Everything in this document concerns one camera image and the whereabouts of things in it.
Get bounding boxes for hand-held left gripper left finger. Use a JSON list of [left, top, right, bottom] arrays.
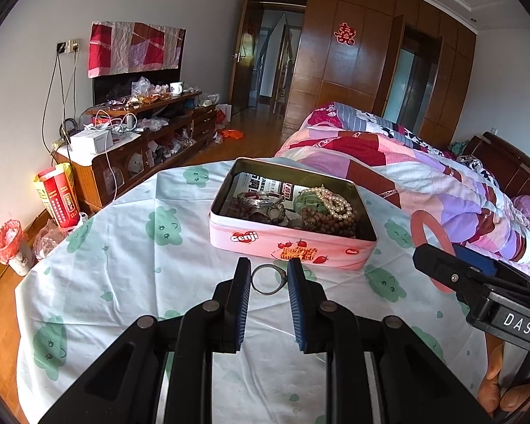
[[37, 257, 253, 424]]

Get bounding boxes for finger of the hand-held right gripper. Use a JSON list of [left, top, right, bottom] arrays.
[[452, 241, 530, 295], [412, 244, 530, 344]]

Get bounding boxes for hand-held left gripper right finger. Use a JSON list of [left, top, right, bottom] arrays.
[[287, 257, 495, 424]]

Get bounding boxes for silver ring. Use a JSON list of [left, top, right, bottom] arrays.
[[250, 264, 289, 296]]

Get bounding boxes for pink tin box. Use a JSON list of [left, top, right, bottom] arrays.
[[208, 157, 378, 272]]

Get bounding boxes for green jade bracelet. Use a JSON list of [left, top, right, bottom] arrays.
[[293, 188, 333, 215]]

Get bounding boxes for person's right hand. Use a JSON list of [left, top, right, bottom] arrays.
[[477, 343, 530, 421]]

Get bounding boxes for bed with patchwork quilt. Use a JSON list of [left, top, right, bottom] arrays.
[[274, 101, 530, 282]]

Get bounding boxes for wooden headboard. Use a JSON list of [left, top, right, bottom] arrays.
[[461, 131, 530, 213]]

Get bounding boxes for white green printed tablecloth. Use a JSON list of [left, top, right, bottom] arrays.
[[15, 159, 489, 424]]

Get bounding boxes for silver bangle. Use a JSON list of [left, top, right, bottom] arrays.
[[236, 190, 286, 209]]

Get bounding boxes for printed paper leaflet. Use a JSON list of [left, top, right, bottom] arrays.
[[236, 172, 302, 200]]

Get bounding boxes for wooden television cabinet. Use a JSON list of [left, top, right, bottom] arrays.
[[53, 90, 219, 213]]

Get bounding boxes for clear plastic bag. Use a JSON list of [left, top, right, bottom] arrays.
[[33, 218, 72, 259]]

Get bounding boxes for yellow red paper bag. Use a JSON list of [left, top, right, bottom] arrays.
[[33, 162, 81, 229]]

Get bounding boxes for wooden wardrobe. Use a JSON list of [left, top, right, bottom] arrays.
[[242, 0, 477, 151]]

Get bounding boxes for white cardboard box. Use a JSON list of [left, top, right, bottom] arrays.
[[70, 130, 114, 155]]

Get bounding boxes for bin with red plastic bag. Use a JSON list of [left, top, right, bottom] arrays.
[[0, 219, 35, 277]]

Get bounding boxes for wooden door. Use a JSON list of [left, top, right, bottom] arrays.
[[227, 0, 266, 120]]

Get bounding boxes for black television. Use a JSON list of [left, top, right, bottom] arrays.
[[92, 68, 181, 107]]

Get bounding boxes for red paper-cut decoration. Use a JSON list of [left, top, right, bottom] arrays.
[[334, 22, 357, 45]]

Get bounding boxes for red white patchwork cover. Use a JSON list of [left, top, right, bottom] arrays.
[[88, 20, 187, 79]]

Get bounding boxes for brown wooden bead bracelet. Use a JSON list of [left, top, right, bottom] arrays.
[[299, 203, 359, 238]]

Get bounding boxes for white pearl bracelet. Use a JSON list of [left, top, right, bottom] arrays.
[[308, 186, 354, 220]]

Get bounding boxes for grey power cable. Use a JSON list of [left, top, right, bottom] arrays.
[[41, 53, 78, 151]]

